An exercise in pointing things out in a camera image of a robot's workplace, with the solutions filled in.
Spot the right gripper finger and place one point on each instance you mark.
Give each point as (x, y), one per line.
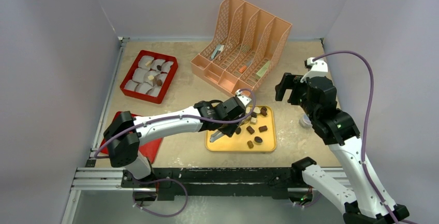
(297, 92)
(287, 82)

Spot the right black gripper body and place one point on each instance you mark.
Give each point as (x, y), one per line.
(292, 88)

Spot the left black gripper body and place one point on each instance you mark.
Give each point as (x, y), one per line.
(229, 128)

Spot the brown square chocolate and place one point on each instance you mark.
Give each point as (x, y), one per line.
(250, 130)

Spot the metal tongs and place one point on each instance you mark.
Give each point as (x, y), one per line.
(216, 135)

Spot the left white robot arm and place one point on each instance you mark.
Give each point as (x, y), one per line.
(127, 133)

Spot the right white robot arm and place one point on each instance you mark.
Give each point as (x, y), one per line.
(367, 201)

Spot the brown bar chocolate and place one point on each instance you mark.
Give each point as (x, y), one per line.
(263, 128)

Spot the milk ribbed chocolate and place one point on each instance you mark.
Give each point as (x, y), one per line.
(250, 144)

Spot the red chocolate box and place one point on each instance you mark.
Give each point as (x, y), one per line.
(136, 83)

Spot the small clear cup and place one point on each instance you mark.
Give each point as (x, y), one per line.
(305, 122)

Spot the yellow tray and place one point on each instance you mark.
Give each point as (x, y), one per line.
(256, 134)

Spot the orange file organizer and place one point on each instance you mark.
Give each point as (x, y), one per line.
(247, 45)

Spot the black base frame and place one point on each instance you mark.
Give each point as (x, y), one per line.
(279, 183)

